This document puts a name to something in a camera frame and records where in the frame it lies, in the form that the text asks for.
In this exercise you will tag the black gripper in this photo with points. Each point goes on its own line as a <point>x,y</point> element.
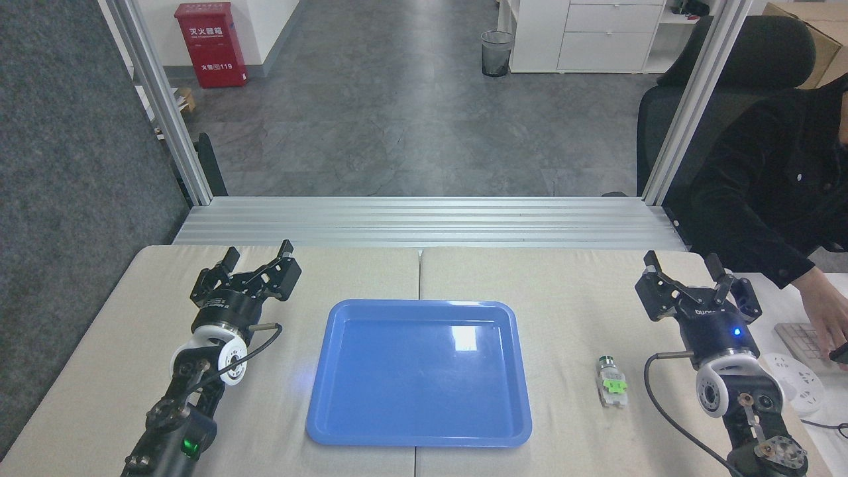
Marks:
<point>228,308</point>
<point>719,328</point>

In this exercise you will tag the switch part with green clip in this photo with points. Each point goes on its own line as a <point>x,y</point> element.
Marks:
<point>611,384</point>

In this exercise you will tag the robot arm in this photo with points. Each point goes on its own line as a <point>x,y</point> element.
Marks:
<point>755,411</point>
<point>182,411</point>

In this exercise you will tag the blue plastic tray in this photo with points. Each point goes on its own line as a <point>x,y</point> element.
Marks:
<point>419,374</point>

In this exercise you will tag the person's hand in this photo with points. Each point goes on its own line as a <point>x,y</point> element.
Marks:
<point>831,311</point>

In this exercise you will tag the white keyboard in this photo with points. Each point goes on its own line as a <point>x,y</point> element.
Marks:
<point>801,341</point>

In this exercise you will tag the black partition foot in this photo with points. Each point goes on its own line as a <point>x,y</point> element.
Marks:
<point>212,165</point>

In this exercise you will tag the person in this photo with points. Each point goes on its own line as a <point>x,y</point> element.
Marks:
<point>775,192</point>

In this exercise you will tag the white power strip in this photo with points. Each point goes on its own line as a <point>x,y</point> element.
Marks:
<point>798,384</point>

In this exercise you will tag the black phone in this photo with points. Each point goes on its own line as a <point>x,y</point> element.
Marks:
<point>840,355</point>

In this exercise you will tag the grey felt partition panel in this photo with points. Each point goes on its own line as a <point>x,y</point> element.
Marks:
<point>73,199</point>

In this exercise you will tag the small cardboard box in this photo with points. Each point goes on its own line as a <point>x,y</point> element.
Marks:
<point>186,99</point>

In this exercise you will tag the red fire extinguisher box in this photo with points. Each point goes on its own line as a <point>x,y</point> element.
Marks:
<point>211,46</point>

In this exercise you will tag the black office chair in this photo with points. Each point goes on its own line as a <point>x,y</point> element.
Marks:
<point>742,59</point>

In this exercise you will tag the white drawer cabinet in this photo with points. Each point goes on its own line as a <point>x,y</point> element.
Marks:
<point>583,36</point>

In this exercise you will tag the brown cardboard box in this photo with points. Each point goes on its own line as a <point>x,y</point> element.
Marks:
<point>831,40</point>

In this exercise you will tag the black mesh waste bin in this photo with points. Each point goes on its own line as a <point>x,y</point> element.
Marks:
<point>497,54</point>

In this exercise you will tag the silver aluminium post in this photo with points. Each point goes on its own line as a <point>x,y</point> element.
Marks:
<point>162,99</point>
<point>695,99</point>

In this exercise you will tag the silver aluminium rail bed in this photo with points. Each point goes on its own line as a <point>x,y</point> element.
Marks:
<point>430,222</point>

